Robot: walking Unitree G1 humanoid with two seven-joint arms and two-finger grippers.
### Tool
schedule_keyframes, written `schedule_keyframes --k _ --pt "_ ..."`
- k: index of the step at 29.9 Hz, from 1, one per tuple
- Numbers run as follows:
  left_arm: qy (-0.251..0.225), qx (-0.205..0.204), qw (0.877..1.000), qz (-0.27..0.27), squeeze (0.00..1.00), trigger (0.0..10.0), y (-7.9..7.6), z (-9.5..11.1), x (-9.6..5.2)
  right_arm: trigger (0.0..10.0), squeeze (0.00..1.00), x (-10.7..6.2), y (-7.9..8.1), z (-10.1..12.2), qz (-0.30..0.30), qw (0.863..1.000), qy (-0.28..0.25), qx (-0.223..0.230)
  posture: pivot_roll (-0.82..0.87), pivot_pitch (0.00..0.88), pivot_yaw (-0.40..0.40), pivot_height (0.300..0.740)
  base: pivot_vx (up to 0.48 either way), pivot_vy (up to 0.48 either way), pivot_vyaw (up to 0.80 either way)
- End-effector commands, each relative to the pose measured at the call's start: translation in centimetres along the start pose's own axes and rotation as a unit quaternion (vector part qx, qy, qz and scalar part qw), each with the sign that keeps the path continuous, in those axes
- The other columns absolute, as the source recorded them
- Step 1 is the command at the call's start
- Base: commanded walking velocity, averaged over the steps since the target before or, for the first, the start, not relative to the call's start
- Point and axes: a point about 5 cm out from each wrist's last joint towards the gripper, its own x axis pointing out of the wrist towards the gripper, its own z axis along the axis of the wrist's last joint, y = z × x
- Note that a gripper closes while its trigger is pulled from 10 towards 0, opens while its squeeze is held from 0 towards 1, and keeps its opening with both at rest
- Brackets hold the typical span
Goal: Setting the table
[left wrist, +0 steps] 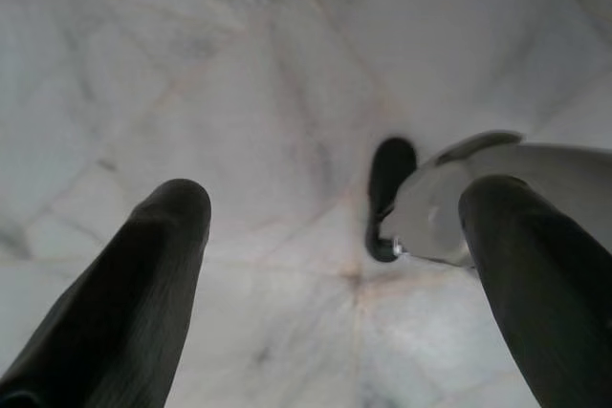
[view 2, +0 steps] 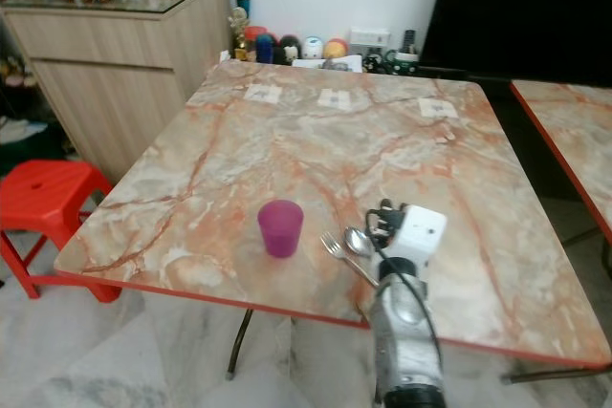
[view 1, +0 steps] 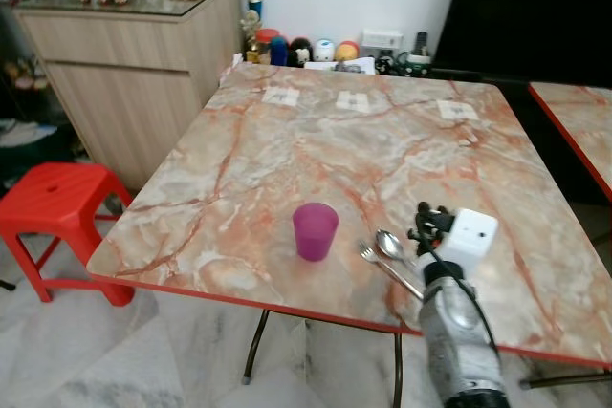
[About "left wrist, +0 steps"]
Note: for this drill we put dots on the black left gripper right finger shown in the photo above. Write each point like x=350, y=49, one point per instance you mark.
x=550, y=293

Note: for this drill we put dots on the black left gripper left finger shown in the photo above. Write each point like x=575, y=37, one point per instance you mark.
x=119, y=293

